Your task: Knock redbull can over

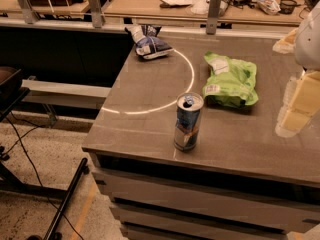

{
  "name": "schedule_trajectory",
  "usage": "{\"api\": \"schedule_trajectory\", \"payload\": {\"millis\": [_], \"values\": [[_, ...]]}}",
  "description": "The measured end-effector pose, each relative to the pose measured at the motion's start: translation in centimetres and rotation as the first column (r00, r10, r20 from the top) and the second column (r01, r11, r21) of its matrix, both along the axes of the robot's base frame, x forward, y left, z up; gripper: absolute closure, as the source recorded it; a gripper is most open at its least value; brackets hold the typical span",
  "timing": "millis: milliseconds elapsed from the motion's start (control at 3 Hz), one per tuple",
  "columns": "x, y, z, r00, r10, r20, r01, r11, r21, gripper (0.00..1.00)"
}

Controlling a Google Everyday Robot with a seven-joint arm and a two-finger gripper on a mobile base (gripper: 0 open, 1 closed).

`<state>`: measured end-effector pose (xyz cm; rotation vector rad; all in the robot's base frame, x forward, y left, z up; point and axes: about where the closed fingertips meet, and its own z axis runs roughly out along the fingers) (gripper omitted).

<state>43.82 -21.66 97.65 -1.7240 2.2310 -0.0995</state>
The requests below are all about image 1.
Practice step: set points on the black round cup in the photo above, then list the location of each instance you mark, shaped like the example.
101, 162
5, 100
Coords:
287, 6

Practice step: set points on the metal post left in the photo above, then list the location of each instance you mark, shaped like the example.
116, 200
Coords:
29, 15

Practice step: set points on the metal post right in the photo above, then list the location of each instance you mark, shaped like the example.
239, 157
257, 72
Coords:
212, 18

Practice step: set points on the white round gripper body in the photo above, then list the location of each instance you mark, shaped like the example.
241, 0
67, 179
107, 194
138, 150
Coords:
309, 40

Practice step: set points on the black stand leg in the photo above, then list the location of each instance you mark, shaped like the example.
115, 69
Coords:
52, 233

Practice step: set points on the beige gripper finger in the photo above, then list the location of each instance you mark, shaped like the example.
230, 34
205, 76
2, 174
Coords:
286, 44
301, 101

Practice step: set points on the blue white snack bag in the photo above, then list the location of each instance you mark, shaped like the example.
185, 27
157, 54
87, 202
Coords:
147, 43

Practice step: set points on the white crumpled wrapper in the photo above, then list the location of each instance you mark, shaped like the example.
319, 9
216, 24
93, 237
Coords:
270, 7

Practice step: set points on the blue silver redbull can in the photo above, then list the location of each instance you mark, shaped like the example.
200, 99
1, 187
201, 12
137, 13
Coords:
189, 106

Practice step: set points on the grey drawer cabinet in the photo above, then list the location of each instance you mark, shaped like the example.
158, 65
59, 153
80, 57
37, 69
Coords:
240, 182

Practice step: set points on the dark chair seat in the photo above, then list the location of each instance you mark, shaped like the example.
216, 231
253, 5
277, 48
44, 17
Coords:
11, 89

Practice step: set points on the metal post middle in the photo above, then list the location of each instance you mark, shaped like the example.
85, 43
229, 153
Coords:
96, 13

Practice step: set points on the metal post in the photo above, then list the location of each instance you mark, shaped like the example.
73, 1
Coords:
212, 18
29, 15
96, 13

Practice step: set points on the green chip bag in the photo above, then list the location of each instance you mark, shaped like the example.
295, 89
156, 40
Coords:
231, 82

